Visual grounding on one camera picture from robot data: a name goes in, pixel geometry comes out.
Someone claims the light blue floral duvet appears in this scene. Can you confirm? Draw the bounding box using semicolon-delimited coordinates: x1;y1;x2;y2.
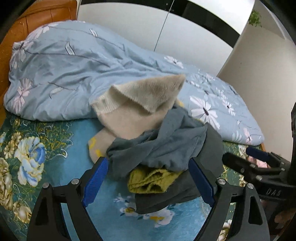
3;20;265;146

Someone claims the grey-blue garment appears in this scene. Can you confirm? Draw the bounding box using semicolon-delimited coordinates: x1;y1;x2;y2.
106;105;208;180

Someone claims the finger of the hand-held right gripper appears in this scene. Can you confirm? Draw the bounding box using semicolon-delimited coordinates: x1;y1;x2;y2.
221;152;263;183
245;147;290;173

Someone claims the teal floral bed sheet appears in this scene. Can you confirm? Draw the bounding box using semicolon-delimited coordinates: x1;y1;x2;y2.
0;111;266;241

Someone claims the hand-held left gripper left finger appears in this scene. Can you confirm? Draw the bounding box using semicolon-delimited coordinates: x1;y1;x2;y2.
27;157;109;241

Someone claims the beige fuzzy sweater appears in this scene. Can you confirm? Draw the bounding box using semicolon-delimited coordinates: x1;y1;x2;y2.
87;74;186;164

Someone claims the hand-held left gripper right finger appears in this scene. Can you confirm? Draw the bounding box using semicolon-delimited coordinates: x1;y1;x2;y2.
188;157;271;241

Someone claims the olive yellow knit garment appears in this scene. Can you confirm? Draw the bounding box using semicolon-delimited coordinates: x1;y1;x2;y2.
127;168;183;194

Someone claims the green plant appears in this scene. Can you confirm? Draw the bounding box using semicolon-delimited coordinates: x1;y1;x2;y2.
248;10;263;28

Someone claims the dark grey garment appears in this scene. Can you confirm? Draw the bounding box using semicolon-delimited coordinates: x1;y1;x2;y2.
135;126;225;215

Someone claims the pink cloth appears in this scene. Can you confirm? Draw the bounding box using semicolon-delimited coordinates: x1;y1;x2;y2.
247;156;269;169

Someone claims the white wardrobe with black frame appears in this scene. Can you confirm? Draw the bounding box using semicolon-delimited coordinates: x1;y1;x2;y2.
76;0;256;77

